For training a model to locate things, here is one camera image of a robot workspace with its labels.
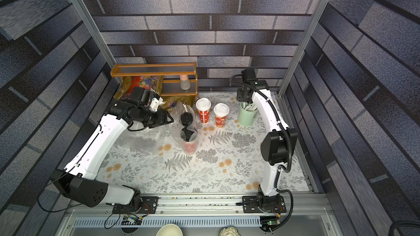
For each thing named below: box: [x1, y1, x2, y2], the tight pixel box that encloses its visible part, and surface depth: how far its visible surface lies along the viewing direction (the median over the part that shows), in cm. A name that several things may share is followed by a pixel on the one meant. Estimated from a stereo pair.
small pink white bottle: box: [179, 74, 191, 91], surface depth 102 cm
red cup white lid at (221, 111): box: [213, 102, 230, 129], surface depth 91 cm
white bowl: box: [155, 223, 184, 236], surface depth 66 cm
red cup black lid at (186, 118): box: [180, 111, 194, 127], surface depth 85 cm
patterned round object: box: [218, 225, 242, 236], surface depth 68 cm
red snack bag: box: [113, 75, 165, 100], surface depth 99 cm
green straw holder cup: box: [237, 102, 258, 127], surface depth 98 cm
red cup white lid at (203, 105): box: [195, 97, 212, 124], surface depth 94 cm
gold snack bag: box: [160, 95, 197, 111], surface depth 112 cm
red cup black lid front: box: [180, 127, 199, 156], surface depth 79 cm
